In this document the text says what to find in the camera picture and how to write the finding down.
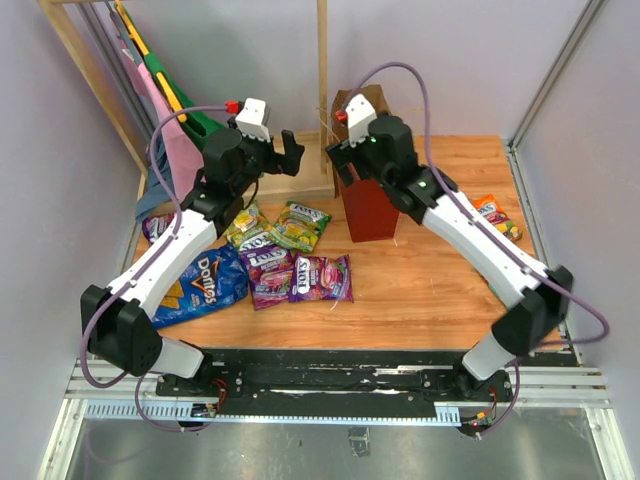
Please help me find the orange foxs candy bag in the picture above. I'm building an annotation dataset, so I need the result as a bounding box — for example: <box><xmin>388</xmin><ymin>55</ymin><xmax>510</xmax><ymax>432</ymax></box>
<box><xmin>473</xmin><ymin>194</ymin><xmax>522</xmax><ymax>242</ymax></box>

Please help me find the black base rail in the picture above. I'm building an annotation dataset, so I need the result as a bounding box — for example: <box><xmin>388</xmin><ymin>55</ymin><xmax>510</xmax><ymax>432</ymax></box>
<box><xmin>156</xmin><ymin>348</ymin><xmax>513</xmax><ymax>419</ymax></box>

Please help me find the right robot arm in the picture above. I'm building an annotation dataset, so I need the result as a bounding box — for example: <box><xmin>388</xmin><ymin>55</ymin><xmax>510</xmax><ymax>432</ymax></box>
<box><xmin>326</xmin><ymin>111</ymin><xmax>573</xmax><ymax>400</ymax></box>

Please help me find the purple berries candy bag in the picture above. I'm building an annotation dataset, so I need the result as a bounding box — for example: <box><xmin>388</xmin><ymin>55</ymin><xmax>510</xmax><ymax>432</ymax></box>
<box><xmin>240</xmin><ymin>245</ymin><xmax>294</xmax><ymax>310</ymax></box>

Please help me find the aluminium frame post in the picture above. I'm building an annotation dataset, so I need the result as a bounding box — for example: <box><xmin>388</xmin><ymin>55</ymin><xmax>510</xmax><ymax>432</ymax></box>
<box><xmin>77</xmin><ymin>1</ymin><xmax>153</xmax><ymax>143</ymax></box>
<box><xmin>505</xmin><ymin>0</ymin><xmax>608</xmax><ymax>152</ymax></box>

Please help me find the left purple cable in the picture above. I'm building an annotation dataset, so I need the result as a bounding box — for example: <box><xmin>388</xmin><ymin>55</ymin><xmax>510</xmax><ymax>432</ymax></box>
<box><xmin>79</xmin><ymin>102</ymin><xmax>236</xmax><ymax>434</ymax></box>

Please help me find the green cloth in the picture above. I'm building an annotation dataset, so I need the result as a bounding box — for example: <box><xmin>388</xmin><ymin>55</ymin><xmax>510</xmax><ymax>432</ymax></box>
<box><xmin>115</xmin><ymin>1</ymin><xmax>224</xmax><ymax>150</ymax></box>

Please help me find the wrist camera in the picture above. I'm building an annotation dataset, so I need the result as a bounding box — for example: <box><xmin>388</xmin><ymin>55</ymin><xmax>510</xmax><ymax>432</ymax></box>
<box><xmin>235</xmin><ymin>98</ymin><xmax>271</xmax><ymax>143</ymax></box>
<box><xmin>346</xmin><ymin>94</ymin><xmax>377</xmax><ymax>148</ymax></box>

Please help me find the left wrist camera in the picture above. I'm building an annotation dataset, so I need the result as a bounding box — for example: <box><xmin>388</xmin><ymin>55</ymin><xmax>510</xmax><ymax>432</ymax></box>
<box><xmin>235</xmin><ymin>98</ymin><xmax>271</xmax><ymax>143</ymax></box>

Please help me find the pink cloth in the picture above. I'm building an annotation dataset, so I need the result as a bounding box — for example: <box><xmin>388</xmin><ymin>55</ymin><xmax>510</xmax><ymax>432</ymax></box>
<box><xmin>120</xmin><ymin>44</ymin><xmax>203</xmax><ymax>201</ymax></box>

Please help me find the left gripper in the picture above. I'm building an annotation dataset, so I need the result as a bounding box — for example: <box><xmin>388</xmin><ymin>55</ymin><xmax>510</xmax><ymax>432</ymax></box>
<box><xmin>228</xmin><ymin>117</ymin><xmax>304</xmax><ymax>196</ymax></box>

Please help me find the red brown paper bag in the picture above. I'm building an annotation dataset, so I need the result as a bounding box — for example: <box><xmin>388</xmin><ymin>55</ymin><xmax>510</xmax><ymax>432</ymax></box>
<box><xmin>329</xmin><ymin>84</ymin><xmax>399</xmax><ymax>243</ymax></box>

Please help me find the green yellow candy bag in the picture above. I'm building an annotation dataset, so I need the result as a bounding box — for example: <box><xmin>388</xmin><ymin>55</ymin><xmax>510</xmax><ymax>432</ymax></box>
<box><xmin>224</xmin><ymin>201</ymin><xmax>273</xmax><ymax>252</ymax></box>

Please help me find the right aluminium frame post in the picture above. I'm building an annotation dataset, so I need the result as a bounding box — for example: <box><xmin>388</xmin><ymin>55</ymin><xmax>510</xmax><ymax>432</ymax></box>
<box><xmin>505</xmin><ymin>0</ymin><xmax>608</xmax><ymax>152</ymax></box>

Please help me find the wooden clothes rack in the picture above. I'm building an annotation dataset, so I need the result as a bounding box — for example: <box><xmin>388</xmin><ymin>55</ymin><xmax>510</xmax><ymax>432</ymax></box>
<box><xmin>38</xmin><ymin>0</ymin><xmax>337</xmax><ymax>205</ymax></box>

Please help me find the green foxs candy bag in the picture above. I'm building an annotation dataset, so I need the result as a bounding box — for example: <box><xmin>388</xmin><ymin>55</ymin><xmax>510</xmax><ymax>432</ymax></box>
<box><xmin>269</xmin><ymin>201</ymin><xmax>331</xmax><ymax>253</ymax></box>

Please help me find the blue chips bag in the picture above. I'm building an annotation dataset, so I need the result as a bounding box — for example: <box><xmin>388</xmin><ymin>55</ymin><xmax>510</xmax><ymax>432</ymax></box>
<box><xmin>152</xmin><ymin>243</ymin><xmax>249</xmax><ymax>329</ymax></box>

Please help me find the blue grey cloth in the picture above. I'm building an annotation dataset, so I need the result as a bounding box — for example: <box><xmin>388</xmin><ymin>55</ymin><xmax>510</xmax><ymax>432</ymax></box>
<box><xmin>135</xmin><ymin>137</ymin><xmax>175</xmax><ymax>223</ymax></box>

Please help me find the left aluminium frame post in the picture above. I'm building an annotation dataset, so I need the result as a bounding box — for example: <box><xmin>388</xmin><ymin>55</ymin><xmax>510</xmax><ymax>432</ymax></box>
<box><xmin>77</xmin><ymin>1</ymin><xmax>153</xmax><ymax>143</ymax></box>

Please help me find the grey slotted cable duct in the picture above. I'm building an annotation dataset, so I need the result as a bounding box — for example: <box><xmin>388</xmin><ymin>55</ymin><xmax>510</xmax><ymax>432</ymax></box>
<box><xmin>84</xmin><ymin>400</ymin><xmax>462</xmax><ymax>427</ymax></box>

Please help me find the front aluminium rail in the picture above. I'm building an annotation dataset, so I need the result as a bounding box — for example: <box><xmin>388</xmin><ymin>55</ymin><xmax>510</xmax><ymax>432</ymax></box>
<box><xmin>64</xmin><ymin>357</ymin><xmax>614</xmax><ymax>409</ymax></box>

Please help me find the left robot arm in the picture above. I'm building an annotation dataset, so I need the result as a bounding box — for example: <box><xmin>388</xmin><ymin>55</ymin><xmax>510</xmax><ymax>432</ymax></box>
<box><xmin>80</xmin><ymin>128</ymin><xmax>305</xmax><ymax>396</ymax></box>

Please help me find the yellow hanger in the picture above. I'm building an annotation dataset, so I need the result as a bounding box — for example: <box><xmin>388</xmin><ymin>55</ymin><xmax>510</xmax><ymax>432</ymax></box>
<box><xmin>106</xmin><ymin>1</ymin><xmax>180</xmax><ymax>127</ymax></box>

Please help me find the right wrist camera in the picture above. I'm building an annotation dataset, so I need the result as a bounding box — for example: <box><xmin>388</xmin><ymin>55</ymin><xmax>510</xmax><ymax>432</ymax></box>
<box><xmin>346</xmin><ymin>94</ymin><xmax>377</xmax><ymax>148</ymax></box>

